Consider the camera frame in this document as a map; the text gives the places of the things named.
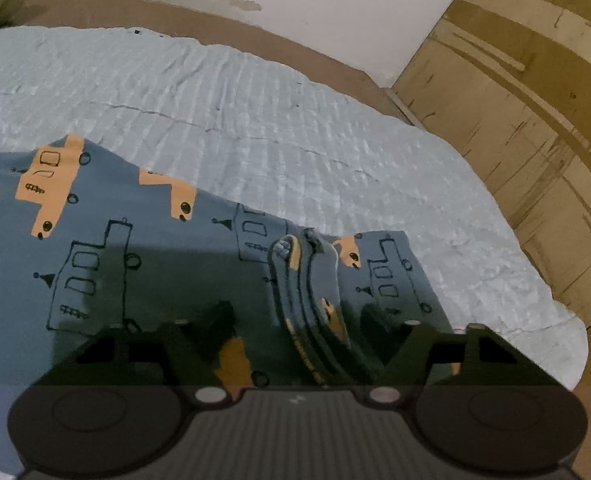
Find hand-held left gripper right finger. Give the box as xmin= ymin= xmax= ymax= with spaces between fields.
xmin=359 ymin=305 xmax=562 ymax=407

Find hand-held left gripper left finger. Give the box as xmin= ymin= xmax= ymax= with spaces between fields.
xmin=34 ymin=300 xmax=242 ymax=407

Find blue pants with orange print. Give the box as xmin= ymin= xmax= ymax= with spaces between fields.
xmin=0 ymin=132 xmax=462 ymax=478

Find light blue quilted blanket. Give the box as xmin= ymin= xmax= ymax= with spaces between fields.
xmin=0 ymin=25 xmax=591 ymax=392

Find plywood panel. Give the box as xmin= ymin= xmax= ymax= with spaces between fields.
xmin=392 ymin=0 xmax=591 ymax=332

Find brown wooden bed board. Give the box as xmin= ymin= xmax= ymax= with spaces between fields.
xmin=6 ymin=0 xmax=412 ymax=122

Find metal bed frame rail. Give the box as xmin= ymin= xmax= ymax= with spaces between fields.
xmin=384 ymin=88 xmax=423 ymax=127

